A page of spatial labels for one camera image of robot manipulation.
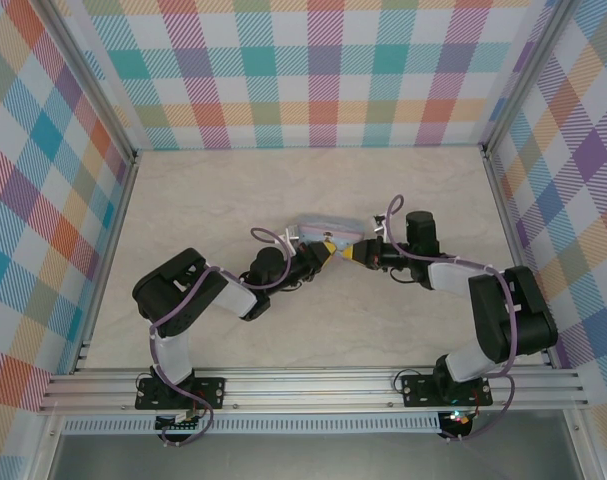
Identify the white slotted cable duct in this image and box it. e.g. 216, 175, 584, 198
61, 412, 444, 436

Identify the aluminium corner post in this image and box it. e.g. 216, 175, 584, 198
41, 0, 141, 166
481, 0, 580, 157

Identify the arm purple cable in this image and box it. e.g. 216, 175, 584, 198
149, 226, 292, 447
384, 194, 520, 442

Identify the grey metal shelf panel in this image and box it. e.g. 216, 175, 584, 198
46, 424, 585, 480

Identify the wide aluminium base rail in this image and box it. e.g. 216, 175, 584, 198
36, 366, 590, 416

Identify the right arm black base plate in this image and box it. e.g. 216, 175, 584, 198
399, 373, 495, 408

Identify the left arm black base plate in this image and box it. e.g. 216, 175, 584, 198
134, 376, 227, 412

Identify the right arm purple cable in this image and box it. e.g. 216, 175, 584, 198
384, 194, 520, 442

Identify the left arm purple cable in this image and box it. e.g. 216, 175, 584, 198
149, 226, 292, 447

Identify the aluminium side rail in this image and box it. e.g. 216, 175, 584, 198
67, 152, 141, 376
481, 148, 560, 370

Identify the light blue cartoon tin box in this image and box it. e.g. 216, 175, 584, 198
294, 211, 367, 262

